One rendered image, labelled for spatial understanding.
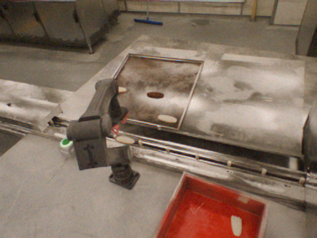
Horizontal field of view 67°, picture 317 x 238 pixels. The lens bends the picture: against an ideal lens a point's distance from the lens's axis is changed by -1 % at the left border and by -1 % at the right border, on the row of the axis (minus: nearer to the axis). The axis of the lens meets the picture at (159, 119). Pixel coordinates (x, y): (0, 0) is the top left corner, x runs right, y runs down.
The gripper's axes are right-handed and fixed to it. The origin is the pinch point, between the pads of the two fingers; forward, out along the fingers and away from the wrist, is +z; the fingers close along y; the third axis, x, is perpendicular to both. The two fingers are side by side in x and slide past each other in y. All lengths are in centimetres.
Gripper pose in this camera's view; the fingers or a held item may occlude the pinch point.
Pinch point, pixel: (120, 127)
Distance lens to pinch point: 117.3
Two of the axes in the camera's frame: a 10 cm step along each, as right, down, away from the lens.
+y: -3.6, 6.7, -6.5
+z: 1.0, 7.2, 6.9
